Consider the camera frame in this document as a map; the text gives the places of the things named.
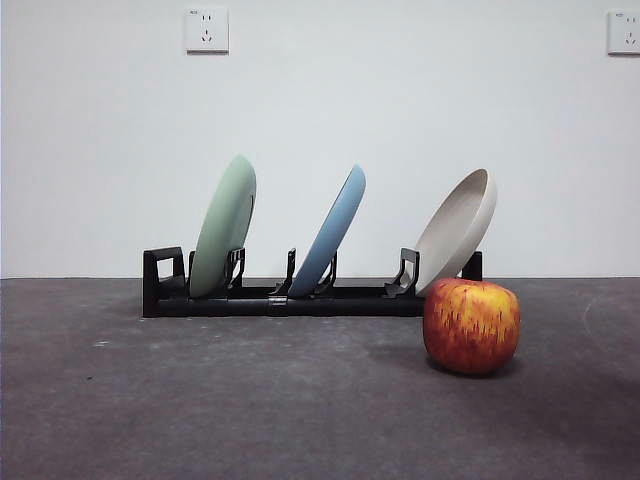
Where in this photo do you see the pale green plate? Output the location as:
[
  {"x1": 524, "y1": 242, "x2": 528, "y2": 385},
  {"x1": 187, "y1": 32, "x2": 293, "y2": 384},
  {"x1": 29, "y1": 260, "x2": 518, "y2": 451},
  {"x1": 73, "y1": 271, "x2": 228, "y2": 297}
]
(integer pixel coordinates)
[{"x1": 188, "y1": 153, "x2": 259, "y2": 299}]

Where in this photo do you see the red yellow apple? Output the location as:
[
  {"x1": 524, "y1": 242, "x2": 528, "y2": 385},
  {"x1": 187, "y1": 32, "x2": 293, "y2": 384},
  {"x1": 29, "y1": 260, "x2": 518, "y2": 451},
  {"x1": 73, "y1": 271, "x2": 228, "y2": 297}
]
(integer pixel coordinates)
[{"x1": 422, "y1": 278, "x2": 522, "y2": 376}]

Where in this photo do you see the blue plate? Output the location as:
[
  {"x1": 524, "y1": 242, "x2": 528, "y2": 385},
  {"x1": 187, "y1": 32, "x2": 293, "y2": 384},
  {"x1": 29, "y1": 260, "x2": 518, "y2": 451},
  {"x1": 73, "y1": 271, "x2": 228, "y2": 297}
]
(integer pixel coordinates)
[{"x1": 287, "y1": 163, "x2": 368, "y2": 297}]

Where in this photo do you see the black plate rack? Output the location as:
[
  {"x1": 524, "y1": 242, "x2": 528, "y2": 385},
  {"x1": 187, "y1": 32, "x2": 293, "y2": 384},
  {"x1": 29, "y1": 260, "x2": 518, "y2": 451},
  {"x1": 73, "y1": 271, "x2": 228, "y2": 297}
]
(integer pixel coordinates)
[{"x1": 142, "y1": 245, "x2": 485, "y2": 319}]

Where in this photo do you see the beige plate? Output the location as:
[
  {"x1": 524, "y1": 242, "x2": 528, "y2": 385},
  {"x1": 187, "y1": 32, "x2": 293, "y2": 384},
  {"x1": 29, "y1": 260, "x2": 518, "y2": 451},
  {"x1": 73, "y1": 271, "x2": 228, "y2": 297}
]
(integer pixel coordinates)
[{"x1": 413, "y1": 167, "x2": 499, "y2": 296}]

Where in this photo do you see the white wall socket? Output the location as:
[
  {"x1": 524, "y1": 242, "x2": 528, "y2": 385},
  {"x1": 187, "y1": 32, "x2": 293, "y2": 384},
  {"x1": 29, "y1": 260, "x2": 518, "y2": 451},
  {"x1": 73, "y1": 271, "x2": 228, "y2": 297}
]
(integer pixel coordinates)
[
  {"x1": 185, "y1": 5, "x2": 230, "y2": 55},
  {"x1": 607, "y1": 9, "x2": 640, "y2": 56}
]

